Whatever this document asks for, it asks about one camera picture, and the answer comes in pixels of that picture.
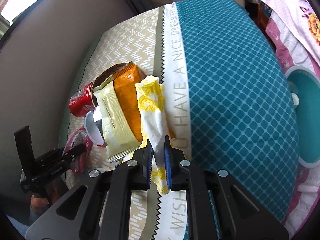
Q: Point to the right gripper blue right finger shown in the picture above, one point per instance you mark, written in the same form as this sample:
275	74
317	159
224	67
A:
174	176

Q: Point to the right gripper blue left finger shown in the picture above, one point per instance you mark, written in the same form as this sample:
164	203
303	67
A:
143	170

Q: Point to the white plastic cup lid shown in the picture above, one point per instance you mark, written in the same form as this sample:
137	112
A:
93	127

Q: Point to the orange cream snack bag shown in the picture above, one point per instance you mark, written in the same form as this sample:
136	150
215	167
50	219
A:
121	127

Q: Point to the yellow white plastic bag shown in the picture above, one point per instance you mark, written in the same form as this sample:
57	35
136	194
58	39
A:
154	127

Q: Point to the red soda can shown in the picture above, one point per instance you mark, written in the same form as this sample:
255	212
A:
82	101

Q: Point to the brown paper bowl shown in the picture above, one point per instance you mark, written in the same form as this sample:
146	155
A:
123	92

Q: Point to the pink snack wrapper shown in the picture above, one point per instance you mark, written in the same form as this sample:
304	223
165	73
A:
78	147

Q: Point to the teal round trash bin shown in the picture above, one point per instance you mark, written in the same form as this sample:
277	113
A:
304	89

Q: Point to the person's left hand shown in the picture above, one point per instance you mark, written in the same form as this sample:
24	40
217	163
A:
38	204

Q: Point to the patterned bed mattress cover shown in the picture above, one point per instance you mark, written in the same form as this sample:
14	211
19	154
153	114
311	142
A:
227	100

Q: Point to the floral pink quilt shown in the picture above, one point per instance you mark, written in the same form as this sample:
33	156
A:
294	29

